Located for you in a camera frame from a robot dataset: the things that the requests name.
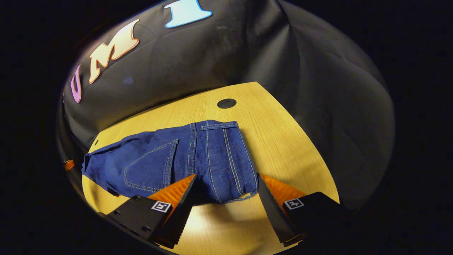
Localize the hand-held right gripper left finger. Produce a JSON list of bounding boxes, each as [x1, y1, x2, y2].
[[99, 173, 198, 250]]

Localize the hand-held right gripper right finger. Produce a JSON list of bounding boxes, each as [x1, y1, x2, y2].
[[256, 172, 340, 248]]

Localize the blue jeans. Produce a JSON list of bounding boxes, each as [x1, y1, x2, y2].
[[81, 120, 260, 204]]

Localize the black backdrop cloth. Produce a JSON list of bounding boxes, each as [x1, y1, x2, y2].
[[62, 0, 395, 210]]

